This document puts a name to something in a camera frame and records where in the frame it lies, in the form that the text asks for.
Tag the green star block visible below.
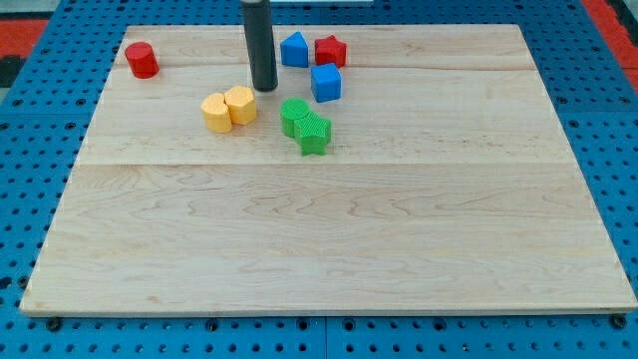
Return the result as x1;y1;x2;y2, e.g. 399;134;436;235
294;112;332;156

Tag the red star block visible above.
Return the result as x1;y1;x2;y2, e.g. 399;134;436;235
314;35;348;68

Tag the blue triangle block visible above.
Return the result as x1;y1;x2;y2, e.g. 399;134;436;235
280;32;309;68

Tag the green cylinder block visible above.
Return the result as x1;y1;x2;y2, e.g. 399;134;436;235
280;97;310;138

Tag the blue cube block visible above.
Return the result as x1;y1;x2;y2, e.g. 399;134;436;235
311;63;342;103

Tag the yellow hexagon block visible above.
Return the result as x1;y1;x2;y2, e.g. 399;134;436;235
224;86;257;125

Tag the light wooden board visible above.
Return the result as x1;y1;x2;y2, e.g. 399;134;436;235
20;24;637;317

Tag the yellow heart block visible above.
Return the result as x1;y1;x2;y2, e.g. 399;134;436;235
200;93;232;134

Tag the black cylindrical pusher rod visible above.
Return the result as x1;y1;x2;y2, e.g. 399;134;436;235
240;0;278;92

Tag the red cylinder block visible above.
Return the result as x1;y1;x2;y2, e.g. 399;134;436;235
125;42;160;79

